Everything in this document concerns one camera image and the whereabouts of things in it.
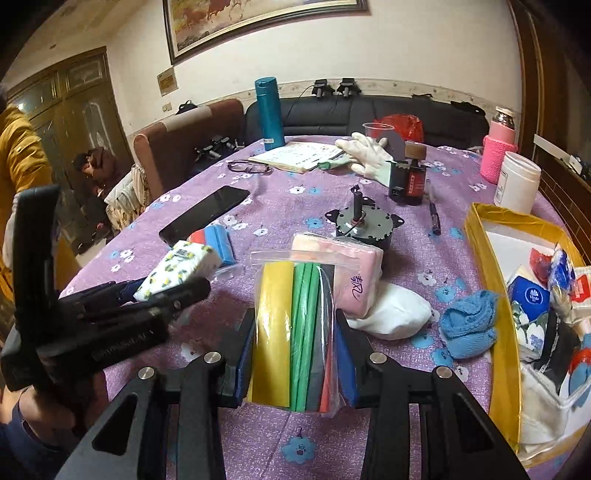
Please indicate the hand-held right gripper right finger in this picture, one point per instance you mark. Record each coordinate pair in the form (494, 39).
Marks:
(348, 369)

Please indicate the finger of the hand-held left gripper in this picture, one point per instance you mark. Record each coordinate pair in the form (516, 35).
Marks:
(184, 291)
(101, 297)

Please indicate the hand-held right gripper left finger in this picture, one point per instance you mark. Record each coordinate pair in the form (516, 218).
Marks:
(242, 369)

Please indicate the lemon-print tissue pack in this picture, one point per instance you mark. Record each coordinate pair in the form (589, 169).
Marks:
(175, 265)

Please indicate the bag of yellow green sheets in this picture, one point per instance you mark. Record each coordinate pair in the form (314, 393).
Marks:
(277, 332)

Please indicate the bag of red blue sheets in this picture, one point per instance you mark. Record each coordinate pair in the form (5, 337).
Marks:
(217, 242)

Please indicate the white sock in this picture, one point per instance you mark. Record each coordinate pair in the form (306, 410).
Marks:
(397, 314)

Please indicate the pink tissue pack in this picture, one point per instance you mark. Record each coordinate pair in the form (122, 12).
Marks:
(355, 272)

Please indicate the yellow cardboard box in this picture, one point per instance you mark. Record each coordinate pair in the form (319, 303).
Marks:
(485, 258)

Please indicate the blue floral tissue pack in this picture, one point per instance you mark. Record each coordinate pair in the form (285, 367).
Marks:
(526, 295)

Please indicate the white cloth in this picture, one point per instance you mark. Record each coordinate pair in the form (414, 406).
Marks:
(540, 406)

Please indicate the black foil packet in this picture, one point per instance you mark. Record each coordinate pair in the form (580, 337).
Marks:
(561, 341)

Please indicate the blue white plastic bag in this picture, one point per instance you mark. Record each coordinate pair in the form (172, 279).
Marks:
(561, 272)

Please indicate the white pack red label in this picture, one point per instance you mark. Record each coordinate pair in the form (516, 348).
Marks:
(582, 288)

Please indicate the person's left forearm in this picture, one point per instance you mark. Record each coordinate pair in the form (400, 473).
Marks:
(32, 457)

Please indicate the person's left hand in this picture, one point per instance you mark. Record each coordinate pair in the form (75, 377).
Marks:
(41, 413)

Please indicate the black smartphone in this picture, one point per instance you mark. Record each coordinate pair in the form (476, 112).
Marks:
(203, 214)

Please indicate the beige patterned cloth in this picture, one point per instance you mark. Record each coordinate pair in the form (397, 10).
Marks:
(124, 198)

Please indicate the purple floral tablecloth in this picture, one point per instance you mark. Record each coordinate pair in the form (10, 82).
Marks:
(415, 258)

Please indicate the dark-framed eyeglasses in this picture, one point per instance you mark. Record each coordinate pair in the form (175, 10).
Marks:
(231, 166)

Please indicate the grey electric motor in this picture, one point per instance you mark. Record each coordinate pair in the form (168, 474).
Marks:
(364, 226)

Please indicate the spare black gripper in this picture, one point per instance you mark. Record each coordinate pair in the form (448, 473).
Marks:
(214, 147)

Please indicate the brown upholstered chair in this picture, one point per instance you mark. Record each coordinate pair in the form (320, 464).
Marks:
(184, 138)

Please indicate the wooden wardrobe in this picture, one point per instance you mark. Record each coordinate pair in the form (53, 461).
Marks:
(83, 92)

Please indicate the black pen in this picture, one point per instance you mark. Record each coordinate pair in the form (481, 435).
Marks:
(434, 217)

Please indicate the paper booklet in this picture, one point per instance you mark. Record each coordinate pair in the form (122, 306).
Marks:
(295, 156)

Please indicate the black bag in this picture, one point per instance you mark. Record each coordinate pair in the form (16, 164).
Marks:
(186, 108)

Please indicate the green white packet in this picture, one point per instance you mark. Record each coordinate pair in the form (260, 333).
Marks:
(332, 164)

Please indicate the black bottle red label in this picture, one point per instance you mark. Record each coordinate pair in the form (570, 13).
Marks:
(406, 182)

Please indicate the teal thermos bottle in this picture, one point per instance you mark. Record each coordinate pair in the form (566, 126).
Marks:
(270, 115)

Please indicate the white glove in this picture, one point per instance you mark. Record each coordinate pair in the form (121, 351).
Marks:
(364, 154)

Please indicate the black leather sofa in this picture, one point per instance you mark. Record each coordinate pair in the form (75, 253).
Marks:
(323, 115)

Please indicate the clear plastic cup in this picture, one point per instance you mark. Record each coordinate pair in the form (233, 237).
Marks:
(371, 131)

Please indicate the black clamp-shaped device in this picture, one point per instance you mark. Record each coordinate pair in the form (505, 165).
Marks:
(322, 88)
(347, 87)

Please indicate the large red plastic bag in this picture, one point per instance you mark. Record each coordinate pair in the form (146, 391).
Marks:
(401, 127)

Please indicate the white plastic jar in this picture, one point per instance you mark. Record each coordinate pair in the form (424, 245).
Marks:
(515, 184)

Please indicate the pink knit-sleeved bottle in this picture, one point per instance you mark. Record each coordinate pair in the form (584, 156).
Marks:
(497, 152)

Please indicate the brick-pattern wooden counter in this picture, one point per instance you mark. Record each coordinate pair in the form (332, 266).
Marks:
(558, 184)

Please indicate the framed painting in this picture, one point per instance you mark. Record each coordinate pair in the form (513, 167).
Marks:
(277, 14)

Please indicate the assorted counter clutter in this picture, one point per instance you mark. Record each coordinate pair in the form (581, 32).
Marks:
(581, 164)

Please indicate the yellow wall notice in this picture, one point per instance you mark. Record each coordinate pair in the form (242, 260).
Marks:
(167, 81)

